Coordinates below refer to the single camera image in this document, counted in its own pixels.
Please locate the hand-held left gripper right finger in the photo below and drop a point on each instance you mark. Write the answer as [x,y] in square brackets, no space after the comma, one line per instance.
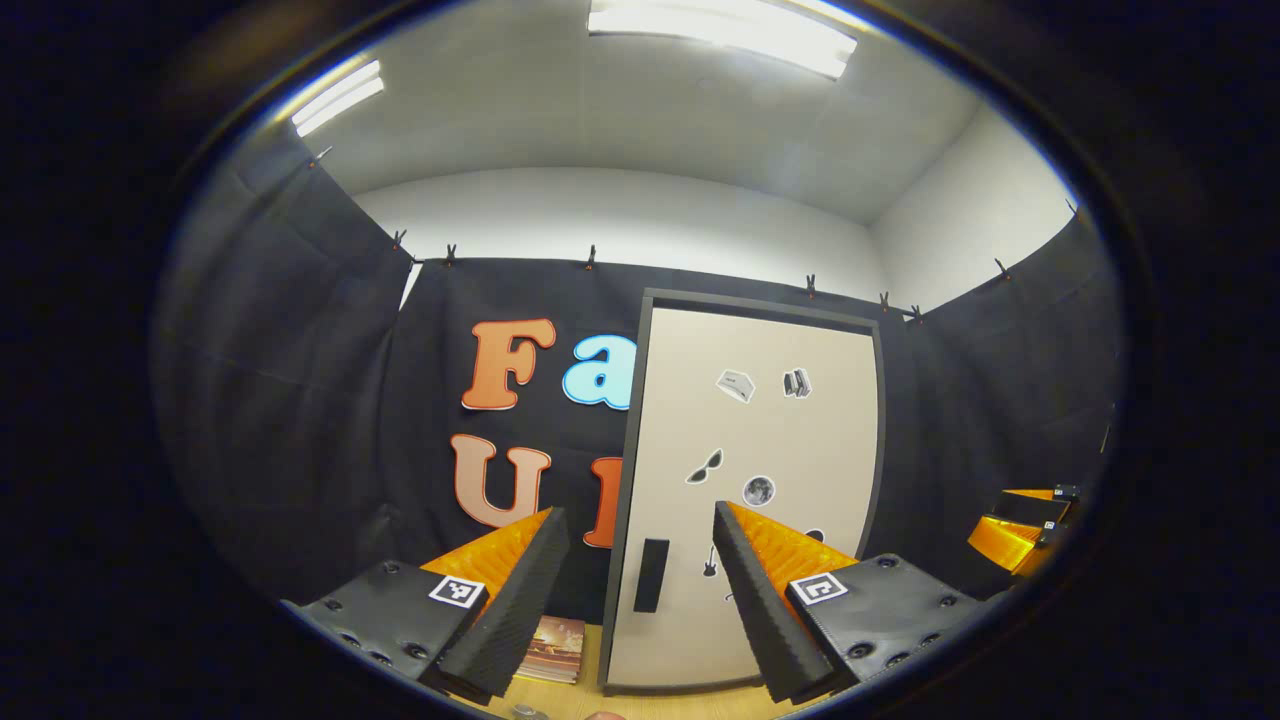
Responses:
[765,610]

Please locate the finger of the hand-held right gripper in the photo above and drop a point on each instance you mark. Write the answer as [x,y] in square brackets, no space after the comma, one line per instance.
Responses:
[1030,494]
[1005,540]

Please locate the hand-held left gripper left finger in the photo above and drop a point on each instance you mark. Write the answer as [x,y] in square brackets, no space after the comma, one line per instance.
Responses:
[525,610]

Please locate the beige cabinet door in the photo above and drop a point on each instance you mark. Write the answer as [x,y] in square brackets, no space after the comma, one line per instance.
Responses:
[800,440]

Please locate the dark grey cabinet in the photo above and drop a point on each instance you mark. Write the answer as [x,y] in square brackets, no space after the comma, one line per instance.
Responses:
[760,300]

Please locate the black backdrop cloth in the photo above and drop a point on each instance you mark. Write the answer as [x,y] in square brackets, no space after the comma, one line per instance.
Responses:
[300,400]

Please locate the row of black cloth clips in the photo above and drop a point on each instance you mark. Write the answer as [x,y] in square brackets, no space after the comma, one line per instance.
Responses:
[590,258]

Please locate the narrow ceiling light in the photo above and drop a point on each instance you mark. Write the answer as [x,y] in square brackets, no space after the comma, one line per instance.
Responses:
[338,98]

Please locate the large ceiling light panel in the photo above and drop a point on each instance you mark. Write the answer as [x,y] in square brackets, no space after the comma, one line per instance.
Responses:
[720,25]

